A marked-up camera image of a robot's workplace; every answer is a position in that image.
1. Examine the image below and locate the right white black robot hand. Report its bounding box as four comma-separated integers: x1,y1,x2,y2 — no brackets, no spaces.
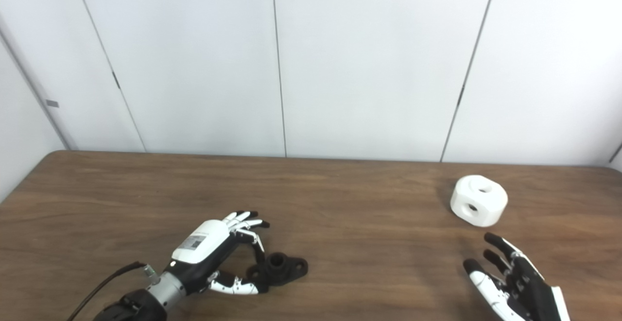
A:
462,232,572,321

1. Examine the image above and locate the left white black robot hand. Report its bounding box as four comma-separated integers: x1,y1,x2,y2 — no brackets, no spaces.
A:
164,210,271,295

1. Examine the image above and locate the black flanged holder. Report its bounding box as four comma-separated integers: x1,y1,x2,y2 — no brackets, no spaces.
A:
246,252,309,288

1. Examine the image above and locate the round white piece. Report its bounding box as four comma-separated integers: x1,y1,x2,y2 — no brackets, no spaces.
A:
449,175,509,228

